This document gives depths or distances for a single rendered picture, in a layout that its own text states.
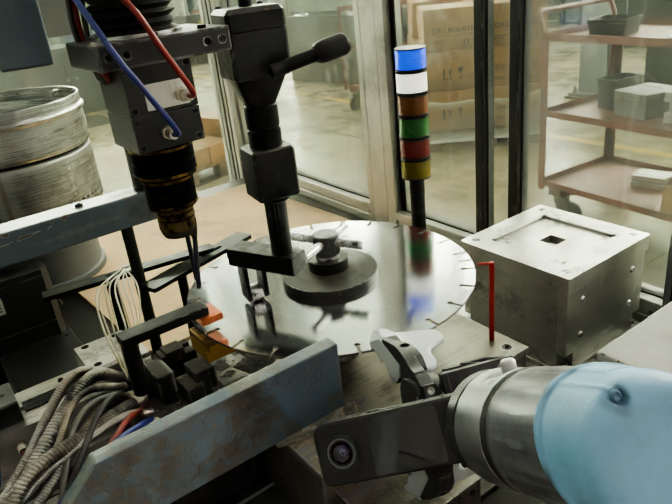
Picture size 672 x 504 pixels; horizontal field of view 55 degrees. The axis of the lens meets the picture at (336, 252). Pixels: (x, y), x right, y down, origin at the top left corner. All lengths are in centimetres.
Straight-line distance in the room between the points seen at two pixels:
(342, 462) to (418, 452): 6
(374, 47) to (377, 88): 8
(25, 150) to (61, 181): 8
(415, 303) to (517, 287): 25
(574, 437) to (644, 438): 3
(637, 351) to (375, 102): 78
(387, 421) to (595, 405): 20
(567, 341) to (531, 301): 7
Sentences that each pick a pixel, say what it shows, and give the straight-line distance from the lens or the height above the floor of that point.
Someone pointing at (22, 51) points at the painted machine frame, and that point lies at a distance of 69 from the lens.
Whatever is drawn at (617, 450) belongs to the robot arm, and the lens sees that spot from 31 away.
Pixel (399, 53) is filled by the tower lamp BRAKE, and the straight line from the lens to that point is 94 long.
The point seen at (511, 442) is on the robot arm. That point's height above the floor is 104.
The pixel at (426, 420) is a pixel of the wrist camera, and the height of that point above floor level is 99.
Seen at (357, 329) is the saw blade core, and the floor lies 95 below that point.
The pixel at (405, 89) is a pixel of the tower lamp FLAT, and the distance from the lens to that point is 94.
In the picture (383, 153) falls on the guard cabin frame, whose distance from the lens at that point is 132.
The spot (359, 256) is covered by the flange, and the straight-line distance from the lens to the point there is 76.
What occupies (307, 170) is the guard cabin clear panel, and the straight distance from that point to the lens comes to 162.
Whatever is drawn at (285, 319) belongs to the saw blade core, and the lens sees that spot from 67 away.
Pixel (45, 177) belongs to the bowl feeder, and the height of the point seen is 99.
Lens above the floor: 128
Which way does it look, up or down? 25 degrees down
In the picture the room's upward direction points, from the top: 6 degrees counter-clockwise
